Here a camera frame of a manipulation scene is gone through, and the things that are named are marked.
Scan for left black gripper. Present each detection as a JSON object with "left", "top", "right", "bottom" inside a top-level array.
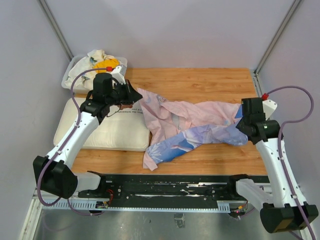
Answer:
[{"left": 106, "top": 79, "right": 143, "bottom": 107}]

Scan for cream bear print pillow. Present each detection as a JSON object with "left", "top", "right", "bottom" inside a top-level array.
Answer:
[{"left": 53, "top": 97, "right": 151, "bottom": 152}]

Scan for blue pink snowflake pillowcase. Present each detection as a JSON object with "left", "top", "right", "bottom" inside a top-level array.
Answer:
[{"left": 137, "top": 88, "right": 248, "bottom": 171}]

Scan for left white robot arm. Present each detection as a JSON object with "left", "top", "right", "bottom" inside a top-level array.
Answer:
[{"left": 33, "top": 72, "right": 143, "bottom": 199}]

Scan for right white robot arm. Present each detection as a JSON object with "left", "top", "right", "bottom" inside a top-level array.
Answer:
[{"left": 226, "top": 97, "right": 319, "bottom": 233}]

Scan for orange cloth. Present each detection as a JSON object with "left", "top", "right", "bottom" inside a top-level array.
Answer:
[{"left": 93, "top": 58, "right": 120, "bottom": 69}]

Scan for cream patterned crumpled cloth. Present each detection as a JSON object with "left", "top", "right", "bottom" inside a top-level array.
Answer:
[{"left": 61, "top": 49, "right": 128, "bottom": 93}]

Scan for clear plastic bin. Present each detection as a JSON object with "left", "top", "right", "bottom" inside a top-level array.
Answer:
[{"left": 61, "top": 54, "right": 129, "bottom": 95}]

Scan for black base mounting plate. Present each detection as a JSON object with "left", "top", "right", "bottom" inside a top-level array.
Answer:
[{"left": 77, "top": 174, "right": 249, "bottom": 212}]

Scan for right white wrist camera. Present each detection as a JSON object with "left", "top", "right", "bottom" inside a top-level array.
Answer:
[{"left": 262, "top": 99, "right": 278, "bottom": 120}]

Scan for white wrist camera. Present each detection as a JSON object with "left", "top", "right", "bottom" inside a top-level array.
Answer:
[
  {"left": 262, "top": 99, "right": 278, "bottom": 120},
  {"left": 110, "top": 64, "right": 127, "bottom": 85}
]

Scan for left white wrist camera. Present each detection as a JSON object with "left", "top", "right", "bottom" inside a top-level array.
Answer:
[{"left": 110, "top": 64, "right": 127, "bottom": 85}]

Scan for grey slotted cable duct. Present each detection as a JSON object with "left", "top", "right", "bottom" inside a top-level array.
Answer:
[{"left": 41, "top": 199, "right": 231, "bottom": 213}]

